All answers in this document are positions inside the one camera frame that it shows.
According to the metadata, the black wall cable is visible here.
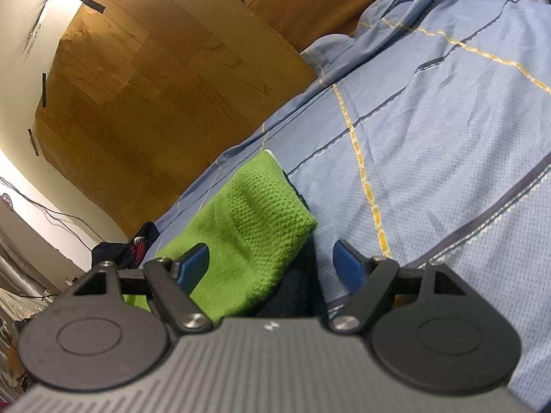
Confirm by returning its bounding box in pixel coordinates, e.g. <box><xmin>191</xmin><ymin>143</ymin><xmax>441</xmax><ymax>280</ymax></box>
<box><xmin>0</xmin><ymin>176</ymin><xmax>105</xmax><ymax>242</ymax></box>

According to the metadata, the black garment with red print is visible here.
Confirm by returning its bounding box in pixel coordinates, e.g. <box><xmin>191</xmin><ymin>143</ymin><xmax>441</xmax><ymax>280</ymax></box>
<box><xmin>91</xmin><ymin>221</ymin><xmax>161</xmax><ymax>270</ymax></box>

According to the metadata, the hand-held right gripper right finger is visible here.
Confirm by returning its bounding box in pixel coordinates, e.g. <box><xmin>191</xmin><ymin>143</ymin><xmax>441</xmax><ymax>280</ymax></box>
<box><xmin>329</xmin><ymin>240</ymin><xmax>469</xmax><ymax>335</ymax></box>

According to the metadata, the wooden headboard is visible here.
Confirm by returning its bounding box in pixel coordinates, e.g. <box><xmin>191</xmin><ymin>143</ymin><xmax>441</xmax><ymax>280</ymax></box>
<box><xmin>32</xmin><ymin>0</ymin><xmax>321</xmax><ymax>235</ymax></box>

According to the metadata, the light blue plaid bedsheet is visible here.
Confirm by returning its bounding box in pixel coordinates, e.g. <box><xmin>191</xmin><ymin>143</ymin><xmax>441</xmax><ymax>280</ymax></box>
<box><xmin>153</xmin><ymin>0</ymin><xmax>551</xmax><ymax>401</ymax></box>

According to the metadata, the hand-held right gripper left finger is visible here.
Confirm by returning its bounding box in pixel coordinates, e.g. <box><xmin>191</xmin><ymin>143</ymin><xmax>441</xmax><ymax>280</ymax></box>
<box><xmin>71</xmin><ymin>243</ymin><xmax>212</xmax><ymax>335</ymax></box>

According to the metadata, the silver wall ornament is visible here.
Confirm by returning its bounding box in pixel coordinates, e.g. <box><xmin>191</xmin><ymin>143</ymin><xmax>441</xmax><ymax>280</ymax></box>
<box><xmin>25</xmin><ymin>0</ymin><xmax>55</xmax><ymax>55</ymax></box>

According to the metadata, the green and navy knitted garment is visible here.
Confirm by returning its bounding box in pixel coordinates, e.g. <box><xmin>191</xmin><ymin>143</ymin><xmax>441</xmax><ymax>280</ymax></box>
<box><xmin>123</xmin><ymin>150</ymin><xmax>330</xmax><ymax>321</ymax></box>

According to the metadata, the grey curtain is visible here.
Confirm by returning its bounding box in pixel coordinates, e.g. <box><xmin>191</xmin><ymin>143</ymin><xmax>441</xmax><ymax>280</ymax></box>
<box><xmin>0</xmin><ymin>228</ymin><xmax>61</xmax><ymax>299</ymax></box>

